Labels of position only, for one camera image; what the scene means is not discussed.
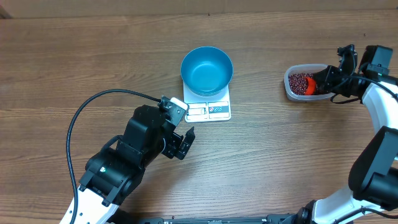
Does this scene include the red measuring scoop blue handle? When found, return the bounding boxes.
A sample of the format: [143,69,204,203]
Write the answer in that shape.
[304,77,317,95]

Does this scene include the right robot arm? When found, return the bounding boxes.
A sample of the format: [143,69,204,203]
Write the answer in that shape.
[283,44,397,223]

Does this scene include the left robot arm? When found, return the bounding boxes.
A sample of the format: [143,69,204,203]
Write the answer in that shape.
[61,101,195,223]

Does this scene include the white kitchen scale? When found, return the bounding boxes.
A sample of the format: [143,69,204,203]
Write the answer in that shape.
[183,84,231,123]

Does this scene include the blue bowl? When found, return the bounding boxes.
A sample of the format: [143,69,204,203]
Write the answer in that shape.
[180,46,234,96]

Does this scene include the red beans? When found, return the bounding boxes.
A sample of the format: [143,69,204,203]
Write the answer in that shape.
[288,73,313,95]

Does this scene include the clear plastic container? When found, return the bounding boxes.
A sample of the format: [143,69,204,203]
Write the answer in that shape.
[284,63,333,101]

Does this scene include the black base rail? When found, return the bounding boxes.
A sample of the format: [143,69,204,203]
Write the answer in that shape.
[106,210,314,224]

